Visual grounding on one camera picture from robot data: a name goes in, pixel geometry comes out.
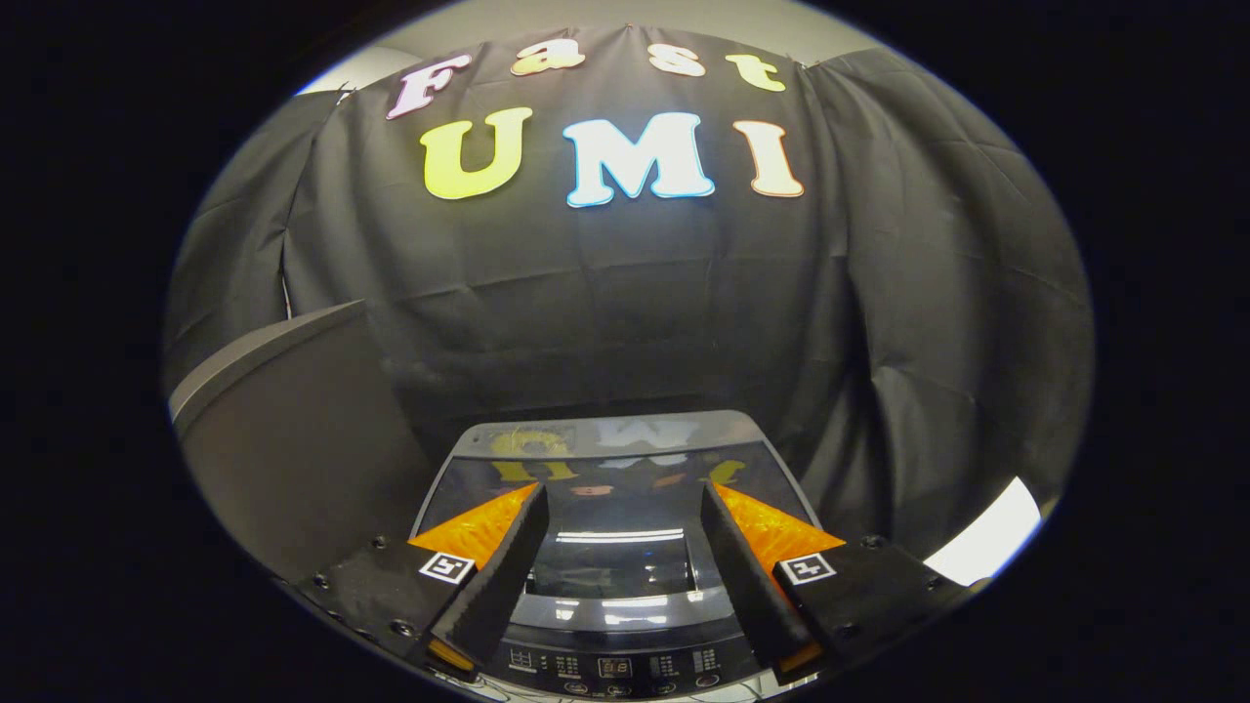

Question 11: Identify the white flat sheet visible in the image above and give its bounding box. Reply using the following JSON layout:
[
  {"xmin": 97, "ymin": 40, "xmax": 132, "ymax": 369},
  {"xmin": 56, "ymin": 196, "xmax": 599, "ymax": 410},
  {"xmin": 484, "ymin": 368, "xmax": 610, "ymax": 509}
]
[{"xmin": 923, "ymin": 476, "xmax": 1044, "ymax": 587}]

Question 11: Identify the grey washing machine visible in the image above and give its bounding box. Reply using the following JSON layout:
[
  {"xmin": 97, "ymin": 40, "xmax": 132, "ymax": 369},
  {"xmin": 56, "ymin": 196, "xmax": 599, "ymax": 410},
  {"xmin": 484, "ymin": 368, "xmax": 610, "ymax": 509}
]
[{"xmin": 408, "ymin": 410, "xmax": 823, "ymax": 700}]

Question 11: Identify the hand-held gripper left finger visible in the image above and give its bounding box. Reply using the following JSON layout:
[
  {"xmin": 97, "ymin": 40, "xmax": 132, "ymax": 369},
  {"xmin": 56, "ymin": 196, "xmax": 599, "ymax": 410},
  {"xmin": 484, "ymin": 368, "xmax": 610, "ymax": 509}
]
[{"xmin": 293, "ymin": 481, "xmax": 551, "ymax": 682}]

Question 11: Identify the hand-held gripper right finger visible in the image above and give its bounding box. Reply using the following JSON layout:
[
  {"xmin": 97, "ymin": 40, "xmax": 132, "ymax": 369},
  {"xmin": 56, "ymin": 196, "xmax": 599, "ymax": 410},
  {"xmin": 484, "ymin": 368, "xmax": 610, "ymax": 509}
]
[{"xmin": 699, "ymin": 480, "xmax": 978, "ymax": 686}]

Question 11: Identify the dark washing machine lid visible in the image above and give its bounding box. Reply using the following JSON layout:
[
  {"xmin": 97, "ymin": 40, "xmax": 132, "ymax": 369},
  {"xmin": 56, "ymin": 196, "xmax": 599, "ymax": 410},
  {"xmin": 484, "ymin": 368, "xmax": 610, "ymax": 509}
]
[{"xmin": 415, "ymin": 410, "xmax": 819, "ymax": 631}]

